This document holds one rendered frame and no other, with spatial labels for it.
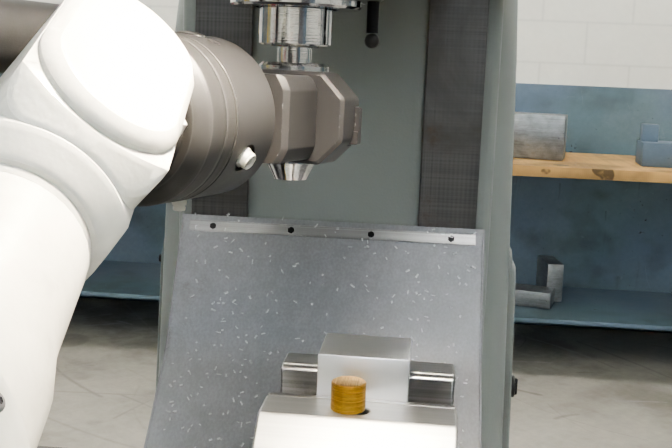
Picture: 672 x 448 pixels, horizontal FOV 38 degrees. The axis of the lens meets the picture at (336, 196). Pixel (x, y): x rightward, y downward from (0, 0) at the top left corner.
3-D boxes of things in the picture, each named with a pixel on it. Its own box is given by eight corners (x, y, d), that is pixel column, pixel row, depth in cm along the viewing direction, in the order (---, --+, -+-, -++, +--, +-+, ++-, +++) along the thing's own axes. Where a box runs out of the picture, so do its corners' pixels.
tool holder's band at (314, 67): (251, 76, 62) (252, 61, 62) (265, 76, 67) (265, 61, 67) (325, 80, 62) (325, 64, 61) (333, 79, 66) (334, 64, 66)
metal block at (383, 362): (405, 448, 64) (409, 360, 63) (314, 441, 65) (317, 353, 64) (407, 419, 69) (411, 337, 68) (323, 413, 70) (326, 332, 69)
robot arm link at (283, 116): (366, 43, 59) (275, 31, 48) (358, 202, 60) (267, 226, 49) (187, 37, 63) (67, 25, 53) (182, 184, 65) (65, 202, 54)
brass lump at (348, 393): (363, 416, 60) (365, 388, 60) (328, 413, 61) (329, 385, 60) (366, 404, 63) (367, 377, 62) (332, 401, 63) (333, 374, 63)
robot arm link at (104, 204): (209, 52, 45) (168, 201, 34) (95, 175, 49) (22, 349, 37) (94, -42, 43) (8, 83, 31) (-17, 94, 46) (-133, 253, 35)
